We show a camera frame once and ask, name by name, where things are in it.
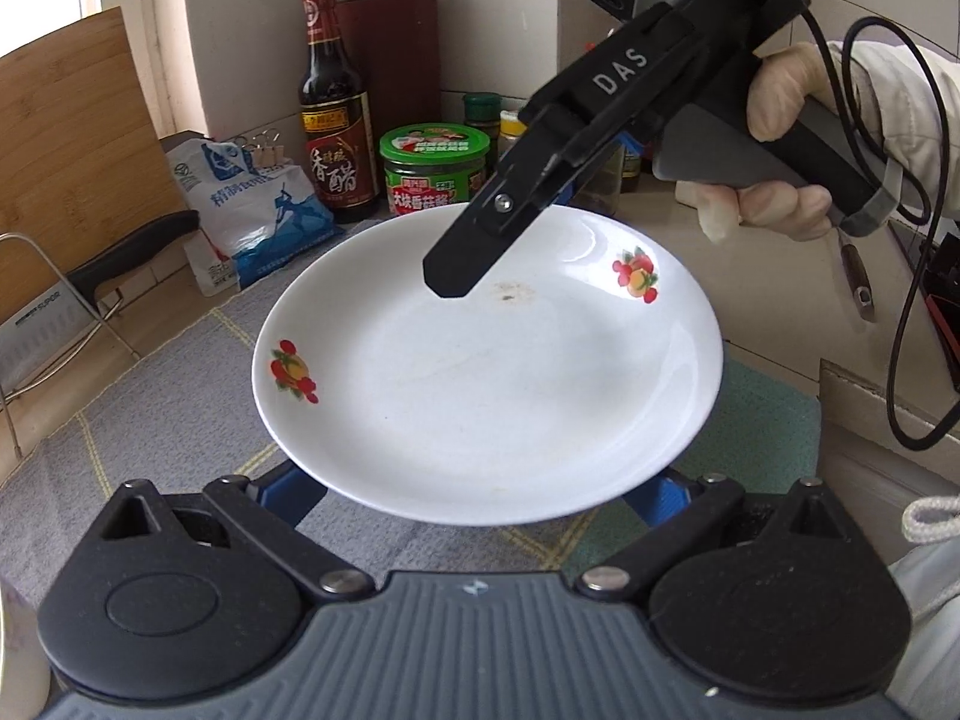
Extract metal wire rack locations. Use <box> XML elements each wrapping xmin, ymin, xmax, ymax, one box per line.
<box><xmin>0</xmin><ymin>231</ymin><xmax>143</xmax><ymax>458</ymax></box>

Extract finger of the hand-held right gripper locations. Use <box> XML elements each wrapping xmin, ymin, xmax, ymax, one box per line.
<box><xmin>553</xmin><ymin>156</ymin><xmax>602</xmax><ymax>209</ymax></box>
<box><xmin>422</xmin><ymin>124</ymin><xmax>575</xmax><ymax>299</ymax></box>

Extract white jacket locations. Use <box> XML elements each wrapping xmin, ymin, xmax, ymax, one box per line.
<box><xmin>885</xmin><ymin>540</ymin><xmax>960</xmax><ymax>720</ymax></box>

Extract dark red knife block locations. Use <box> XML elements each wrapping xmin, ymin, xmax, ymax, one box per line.
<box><xmin>334</xmin><ymin>0</ymin><xmax>445</xmax><ymax>220</ymax></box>

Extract black cable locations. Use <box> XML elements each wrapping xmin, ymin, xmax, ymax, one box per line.
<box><xmin>799</xmin><ymin>4</ymin><xmax>960</xmax><ymax>451</ymax></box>

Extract grey and teal checked mat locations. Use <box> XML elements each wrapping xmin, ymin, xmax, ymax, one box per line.
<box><xmin>0</xmin><ymin>270</ymin><xmax>826</xmax><ymax>616</ymax></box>

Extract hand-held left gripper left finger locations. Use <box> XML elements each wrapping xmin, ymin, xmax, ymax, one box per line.
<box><xmin>101</xmin><ymin>460</ymin><xmax>376</xmax><ymax>602</ymax></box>

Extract wooden cutting board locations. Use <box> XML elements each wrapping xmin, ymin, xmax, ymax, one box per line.
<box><xmin>0</xmin><ymin>7</ymin><xmax>188</xmax><ymax>278</ymax></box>

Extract dark vinegar bottle red label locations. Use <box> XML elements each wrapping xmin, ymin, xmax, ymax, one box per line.
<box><xmin>300</xmin><ymin>0</ymin><xmax>380</xmax><ymax>224</ymax></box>

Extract white plate two flower prints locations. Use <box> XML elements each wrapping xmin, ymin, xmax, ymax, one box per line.
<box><xmin>252</xmin><ymin>206</ymin><xmax>725</xmax><ymax>527</ymax></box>

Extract white and blue salt bag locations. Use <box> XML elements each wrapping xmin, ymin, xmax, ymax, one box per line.
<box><xmin>165</xmin><ymin>136</ymin><xmax>338</xmax><ymax>295</ymax></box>

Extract small green lid jar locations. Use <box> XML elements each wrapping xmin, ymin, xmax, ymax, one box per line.
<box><xmin>463</xmin><ymin>92</ymin><xmax>502</xmax><ymax>137</ymax></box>

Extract person's right hand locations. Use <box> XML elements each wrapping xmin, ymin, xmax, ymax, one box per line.
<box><xmin>675</xmin><ymin>41</ymin><xmax>841</xmax><ymax>242</ymax></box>

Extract green lid sauce jar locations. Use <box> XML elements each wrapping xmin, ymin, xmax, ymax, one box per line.
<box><xmin>379</xmin><ymin>124</ymin><xmax>492</xmax><ymax>220</ymax></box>

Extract brown handled utensil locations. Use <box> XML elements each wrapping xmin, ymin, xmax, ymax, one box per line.
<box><xmin>838</xmin><ymin>231</ymin><xmax>878</xmax><ymax>323</ymax></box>

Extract person's right forearm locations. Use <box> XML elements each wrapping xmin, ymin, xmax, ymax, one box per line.
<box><xmin>825</xmin><ymin>37</ymin><xmax>960</xmax><ymax>230</ymax></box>

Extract white drawstring cord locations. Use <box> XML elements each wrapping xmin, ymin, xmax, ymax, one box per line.
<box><xmin>902</xmin><ymin>493</ymin><xmax>960</xmax><ymax>542</ymax></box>

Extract black handled kitchen knife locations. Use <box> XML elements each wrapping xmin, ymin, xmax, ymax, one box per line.
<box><xmin>0</xmin><ymin>210</ymin><xmax>201</xmax><ymax>391</ymax></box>

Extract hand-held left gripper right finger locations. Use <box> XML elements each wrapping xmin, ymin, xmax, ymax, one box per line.
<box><xmin>574</xmin><ymin>465</ymin><xmax>862</xmax><ymax>602</ymax></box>

